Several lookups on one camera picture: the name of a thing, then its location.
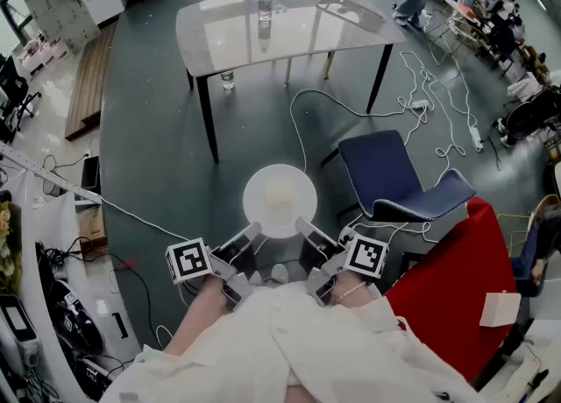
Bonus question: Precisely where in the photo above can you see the gold wire frame stool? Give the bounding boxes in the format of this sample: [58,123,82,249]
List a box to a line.
[497,212,534,258]

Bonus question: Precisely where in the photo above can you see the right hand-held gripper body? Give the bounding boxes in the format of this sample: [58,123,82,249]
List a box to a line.
[305,235,390,308]

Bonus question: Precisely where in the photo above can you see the white electronic device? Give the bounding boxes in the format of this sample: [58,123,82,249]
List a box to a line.
[0,293,43,370]

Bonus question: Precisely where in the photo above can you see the dark glossy rounded tray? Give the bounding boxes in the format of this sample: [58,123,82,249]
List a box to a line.
[316,0,385,32]

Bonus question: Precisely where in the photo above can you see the stack of pink white boxes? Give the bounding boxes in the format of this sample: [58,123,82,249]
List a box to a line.
[19,37,71,74]

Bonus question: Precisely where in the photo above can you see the person's left forearm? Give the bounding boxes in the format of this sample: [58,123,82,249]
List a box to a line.
[165,276,229,357]

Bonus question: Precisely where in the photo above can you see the person's right forearm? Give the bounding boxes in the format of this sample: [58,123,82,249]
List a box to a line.
[335,272,373,306]

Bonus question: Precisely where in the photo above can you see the pearl bracelet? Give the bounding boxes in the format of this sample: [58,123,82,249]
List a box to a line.
[336,280,367,304]

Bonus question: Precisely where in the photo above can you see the navy blue chair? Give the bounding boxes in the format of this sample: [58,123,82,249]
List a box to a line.
[322,129,478,223]

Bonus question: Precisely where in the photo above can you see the yellow artificial flowers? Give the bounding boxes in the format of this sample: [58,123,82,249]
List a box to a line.
[0,201,23,295]

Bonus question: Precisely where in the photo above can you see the wooden platform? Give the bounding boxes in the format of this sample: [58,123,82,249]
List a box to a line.
[64,19,119,142]

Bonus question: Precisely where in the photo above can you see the white cable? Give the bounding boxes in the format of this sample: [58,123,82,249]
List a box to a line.
[399,50,481,170]
[98,197,194,243]
[289,88,415,173]

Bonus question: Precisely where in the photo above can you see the black box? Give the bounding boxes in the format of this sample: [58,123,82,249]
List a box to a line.
[82,155,103,195]

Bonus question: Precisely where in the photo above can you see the person's white shirt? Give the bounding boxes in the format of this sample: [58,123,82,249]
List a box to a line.
[100,280,483,403]

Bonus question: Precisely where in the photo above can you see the round white red table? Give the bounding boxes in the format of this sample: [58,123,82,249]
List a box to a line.
[442,0,479,21]

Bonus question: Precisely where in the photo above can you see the white paper box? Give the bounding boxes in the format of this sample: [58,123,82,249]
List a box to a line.
[479,290,522,329]

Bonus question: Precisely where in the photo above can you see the black stroller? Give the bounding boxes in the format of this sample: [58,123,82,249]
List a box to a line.
[493,84,561,148]

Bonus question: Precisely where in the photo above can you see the clear water bottle green label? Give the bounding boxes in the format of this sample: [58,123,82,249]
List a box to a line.
[257,0,274,40]

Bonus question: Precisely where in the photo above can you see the white round plate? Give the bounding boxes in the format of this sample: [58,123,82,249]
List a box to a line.
[242,164,318,238]

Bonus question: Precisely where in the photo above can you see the brown cardboard box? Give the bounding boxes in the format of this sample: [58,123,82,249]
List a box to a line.
[77,204,109,247]

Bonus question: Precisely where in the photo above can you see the aluminium rail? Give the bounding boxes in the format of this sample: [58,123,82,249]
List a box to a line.
[0,141,103,203]

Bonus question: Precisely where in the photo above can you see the red cloth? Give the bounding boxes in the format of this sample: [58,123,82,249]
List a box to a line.
[384,197,521,385]

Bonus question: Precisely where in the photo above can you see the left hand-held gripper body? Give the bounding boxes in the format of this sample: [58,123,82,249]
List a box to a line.
[165,237,253,311]

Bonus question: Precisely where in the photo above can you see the grey marble table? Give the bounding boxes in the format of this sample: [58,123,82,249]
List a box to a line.
[174,0,408,165]

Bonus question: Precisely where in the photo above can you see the black office chair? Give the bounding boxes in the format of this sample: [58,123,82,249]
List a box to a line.
[0,54,43,144]

